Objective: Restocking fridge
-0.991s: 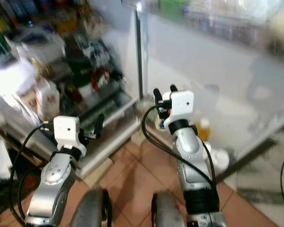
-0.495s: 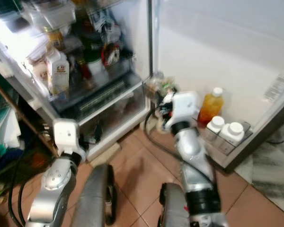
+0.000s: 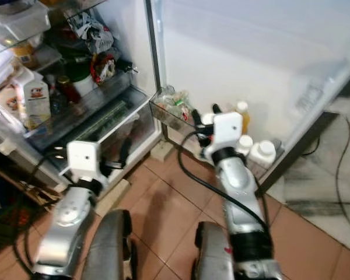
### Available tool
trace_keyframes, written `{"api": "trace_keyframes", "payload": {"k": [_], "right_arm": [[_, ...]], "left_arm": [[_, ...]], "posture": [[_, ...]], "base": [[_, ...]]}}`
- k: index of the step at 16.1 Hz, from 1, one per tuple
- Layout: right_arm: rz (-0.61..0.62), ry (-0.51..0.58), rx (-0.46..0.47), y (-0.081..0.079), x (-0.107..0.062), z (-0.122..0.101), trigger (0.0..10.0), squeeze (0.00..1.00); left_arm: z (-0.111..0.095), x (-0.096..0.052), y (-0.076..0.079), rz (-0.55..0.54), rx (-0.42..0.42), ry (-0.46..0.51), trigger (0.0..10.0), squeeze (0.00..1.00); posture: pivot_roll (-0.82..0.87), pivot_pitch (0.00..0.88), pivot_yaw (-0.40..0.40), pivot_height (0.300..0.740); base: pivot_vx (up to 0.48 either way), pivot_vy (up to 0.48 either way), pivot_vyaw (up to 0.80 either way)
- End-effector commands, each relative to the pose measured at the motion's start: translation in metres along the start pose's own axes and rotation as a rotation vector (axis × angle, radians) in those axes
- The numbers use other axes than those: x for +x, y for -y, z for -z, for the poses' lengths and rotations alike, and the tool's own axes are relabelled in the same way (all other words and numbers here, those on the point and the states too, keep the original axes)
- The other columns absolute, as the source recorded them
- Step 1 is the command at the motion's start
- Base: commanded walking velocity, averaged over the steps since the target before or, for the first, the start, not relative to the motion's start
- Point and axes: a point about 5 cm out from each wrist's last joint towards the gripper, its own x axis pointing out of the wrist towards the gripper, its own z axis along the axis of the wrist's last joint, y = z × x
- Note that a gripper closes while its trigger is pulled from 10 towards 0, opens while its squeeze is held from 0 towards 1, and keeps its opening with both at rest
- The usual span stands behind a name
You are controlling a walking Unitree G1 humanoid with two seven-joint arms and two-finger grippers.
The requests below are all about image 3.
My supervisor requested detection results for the amber bottle white cap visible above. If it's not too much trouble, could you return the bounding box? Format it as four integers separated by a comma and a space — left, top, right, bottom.
235, 101, 252, 136

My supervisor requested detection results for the beige stone block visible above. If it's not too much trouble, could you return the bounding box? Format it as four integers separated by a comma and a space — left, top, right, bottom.
149, 140, 177, 164

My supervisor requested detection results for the green plastic crate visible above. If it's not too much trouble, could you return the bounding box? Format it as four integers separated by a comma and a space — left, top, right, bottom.
0, 204, 36, 257

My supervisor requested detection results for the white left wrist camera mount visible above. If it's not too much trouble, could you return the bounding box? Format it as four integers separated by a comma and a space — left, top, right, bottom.
67, 141, 102, 183

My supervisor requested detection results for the small white plastic bottle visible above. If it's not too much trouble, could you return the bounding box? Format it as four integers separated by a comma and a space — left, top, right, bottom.
235, 135, 255, 157

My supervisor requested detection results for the small printed carton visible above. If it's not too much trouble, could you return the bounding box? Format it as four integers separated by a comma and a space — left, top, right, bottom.
0, 87, 22, 114

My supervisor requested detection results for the grey left robot leg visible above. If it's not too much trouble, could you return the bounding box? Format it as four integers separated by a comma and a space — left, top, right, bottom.
82, 210, 138, 280

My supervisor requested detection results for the grey right robot leg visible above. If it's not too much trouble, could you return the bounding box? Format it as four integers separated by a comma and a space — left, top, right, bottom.
192, 222, 237, 280

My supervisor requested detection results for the white foam food box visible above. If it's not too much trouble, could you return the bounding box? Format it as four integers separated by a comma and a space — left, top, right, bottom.
0, 50, 18, 88

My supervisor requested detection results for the dark red jar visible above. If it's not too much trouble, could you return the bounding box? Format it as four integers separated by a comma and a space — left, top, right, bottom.
55, 76, 78, 104

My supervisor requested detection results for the white jar green lid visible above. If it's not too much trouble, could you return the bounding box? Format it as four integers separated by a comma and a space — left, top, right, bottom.
69, 61, 97, 97

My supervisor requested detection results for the white milk carton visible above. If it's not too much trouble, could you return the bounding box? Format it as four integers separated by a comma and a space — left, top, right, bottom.
17, 70, 52, 130

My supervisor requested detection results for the white refrigerator door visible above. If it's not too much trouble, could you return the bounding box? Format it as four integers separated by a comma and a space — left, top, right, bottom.
149, 0, 350, 183

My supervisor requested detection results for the clear crisper drawer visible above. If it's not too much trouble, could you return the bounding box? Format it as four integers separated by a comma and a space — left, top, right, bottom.
44, 87, 161, 179

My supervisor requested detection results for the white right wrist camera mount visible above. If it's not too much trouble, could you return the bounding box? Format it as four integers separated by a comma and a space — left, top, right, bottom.
203, 111, 244, 164

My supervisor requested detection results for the black looped floor cable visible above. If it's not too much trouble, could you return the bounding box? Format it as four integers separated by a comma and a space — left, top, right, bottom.
334, 115, 350, 206

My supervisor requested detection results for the clear bag with greens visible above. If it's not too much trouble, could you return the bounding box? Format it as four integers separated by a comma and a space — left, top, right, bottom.
155, 86, 194, 121

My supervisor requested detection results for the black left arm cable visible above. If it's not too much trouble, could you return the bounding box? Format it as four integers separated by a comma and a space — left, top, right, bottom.
13, 157, 59, 275

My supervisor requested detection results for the yellow jar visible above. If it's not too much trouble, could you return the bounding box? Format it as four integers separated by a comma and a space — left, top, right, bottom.
15, 42, 39, 69

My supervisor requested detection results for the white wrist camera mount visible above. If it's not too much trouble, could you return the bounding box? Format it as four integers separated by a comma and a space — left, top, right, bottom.
203, 111, 244, 164
67, 141, 102, 183

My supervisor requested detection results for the grey robot leg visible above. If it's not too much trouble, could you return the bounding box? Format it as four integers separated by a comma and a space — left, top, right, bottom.
82, 210, 138, 280
192, 222, 237, 280

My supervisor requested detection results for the grey patterned plastic bag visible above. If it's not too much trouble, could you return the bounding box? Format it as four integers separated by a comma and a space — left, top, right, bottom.
67, 12, 114, 56

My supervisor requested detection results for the red packaged food bag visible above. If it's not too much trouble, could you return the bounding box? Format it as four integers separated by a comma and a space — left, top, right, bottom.
90, 52, 117, 85

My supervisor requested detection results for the wide white plastic bottle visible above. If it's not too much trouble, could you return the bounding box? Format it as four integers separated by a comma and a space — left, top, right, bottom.
250, 140, 278, 170

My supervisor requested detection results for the grey refrigerator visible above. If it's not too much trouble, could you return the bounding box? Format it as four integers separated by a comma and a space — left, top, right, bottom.
0, 0, 164, 202

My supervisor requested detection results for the clear plastic food container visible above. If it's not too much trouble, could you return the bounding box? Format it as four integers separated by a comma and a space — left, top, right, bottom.
0, 0, 52, 47

